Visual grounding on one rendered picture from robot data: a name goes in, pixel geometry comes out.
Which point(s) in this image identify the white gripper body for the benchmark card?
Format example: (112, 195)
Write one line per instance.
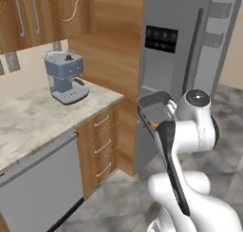
(172, 107)

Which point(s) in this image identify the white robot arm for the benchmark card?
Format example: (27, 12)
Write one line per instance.
(197, 131)

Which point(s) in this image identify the grey tupperware container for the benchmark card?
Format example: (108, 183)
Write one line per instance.
(153, 105)

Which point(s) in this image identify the fridge door with dispenser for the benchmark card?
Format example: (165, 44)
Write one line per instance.
(171, 71)

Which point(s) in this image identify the open grey fridge door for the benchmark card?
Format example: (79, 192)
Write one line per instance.
(205, 67)

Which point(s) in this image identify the grey fridge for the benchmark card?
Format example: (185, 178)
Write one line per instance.
(145, 153)

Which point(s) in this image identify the grey door bin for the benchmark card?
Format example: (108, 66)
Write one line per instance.
(213, 40)
(220, 10)

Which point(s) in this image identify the wooden cupboard door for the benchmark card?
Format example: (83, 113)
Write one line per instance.
(8, 17)
(63, 7)

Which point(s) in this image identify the wooden drawer front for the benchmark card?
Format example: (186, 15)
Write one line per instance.
(102, 114)
(92, 182)
(104, 150)

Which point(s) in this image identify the tall wooden side panel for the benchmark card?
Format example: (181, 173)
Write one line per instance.
(114, 58)

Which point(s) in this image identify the blue coffee machine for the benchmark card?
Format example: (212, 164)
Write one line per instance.
(64, 71)

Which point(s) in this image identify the grey dishwasher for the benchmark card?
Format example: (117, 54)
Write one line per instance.
(38, 191)

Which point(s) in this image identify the grey wall outlet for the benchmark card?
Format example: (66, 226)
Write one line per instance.
(57, 46)
(12, 62)
(2, 67)

